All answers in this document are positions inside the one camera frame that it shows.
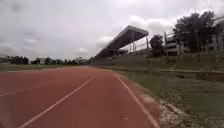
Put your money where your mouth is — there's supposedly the distant row of trees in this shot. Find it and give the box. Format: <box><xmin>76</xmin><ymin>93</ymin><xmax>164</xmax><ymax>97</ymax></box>
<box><xmin>5</xmin><ymin>55</ymin><xmax>93</xmax><ymax>66</ymax></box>

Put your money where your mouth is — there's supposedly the pale track edge kerb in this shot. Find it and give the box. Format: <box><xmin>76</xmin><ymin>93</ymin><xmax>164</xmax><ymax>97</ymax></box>
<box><xmin>116</xmin><ymin>73</ymin><xmax>189</xmax><ymax>128</ymax></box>

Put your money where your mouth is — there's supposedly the grass strip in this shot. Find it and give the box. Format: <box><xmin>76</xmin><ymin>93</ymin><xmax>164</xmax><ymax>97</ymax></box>
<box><xmin>111</xmin><ymin>68</ymin><xmax>224</xmax><ymax>128</ymax></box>

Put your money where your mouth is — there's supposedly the low concrete wall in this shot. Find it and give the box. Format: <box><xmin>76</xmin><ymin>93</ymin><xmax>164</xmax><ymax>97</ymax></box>
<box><xmin>96</xmin><ymin>65</ymin><xmax>224</xmax><ymax>83</ymax></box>

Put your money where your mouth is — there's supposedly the pale building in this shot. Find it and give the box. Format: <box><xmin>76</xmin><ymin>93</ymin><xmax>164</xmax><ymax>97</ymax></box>
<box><xmin>164</xmin><ymin>32</ymin><xmax>224</xmax><ymax>56</ymax></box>

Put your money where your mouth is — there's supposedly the grass infield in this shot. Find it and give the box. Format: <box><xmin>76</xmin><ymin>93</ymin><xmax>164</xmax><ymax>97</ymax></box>
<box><xmin>0</xmin><ymin>63</ymin><xmax>91</xmax><ymax>72</ymax></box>

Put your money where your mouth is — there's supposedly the group of tall trees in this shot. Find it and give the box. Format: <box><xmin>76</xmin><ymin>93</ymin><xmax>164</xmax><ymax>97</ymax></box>
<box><xmin>173</xmin><ymin>10</ymin><xmax>224</xmax><ymax>56</ymax></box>

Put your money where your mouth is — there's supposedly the fence with poles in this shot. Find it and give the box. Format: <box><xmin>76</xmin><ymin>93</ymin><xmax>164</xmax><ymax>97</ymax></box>
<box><xmin>131</xmin><ymin>30</ymin><xmax>224</xmax><ymax>64</ymax></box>

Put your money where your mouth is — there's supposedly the grass slope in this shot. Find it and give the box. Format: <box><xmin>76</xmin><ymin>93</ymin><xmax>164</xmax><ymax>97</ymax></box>
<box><xmin>94</xmin><ymin>49</ymin><xmax>224</xmax><ymax>73</ymax></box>

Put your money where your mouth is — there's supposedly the grandstand with slanted roof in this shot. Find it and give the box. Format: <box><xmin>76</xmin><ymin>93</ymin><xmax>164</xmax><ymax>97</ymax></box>
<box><xmin>93</xmin><ymin>25</ymin><xmax>150</xmax><ymax>66</ymax></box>

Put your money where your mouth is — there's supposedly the red running track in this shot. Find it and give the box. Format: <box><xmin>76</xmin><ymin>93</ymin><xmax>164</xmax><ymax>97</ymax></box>
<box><xmin>0</xmin><ymin>65</ymin><xmax>162</xmax><ymax>128</ymax></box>

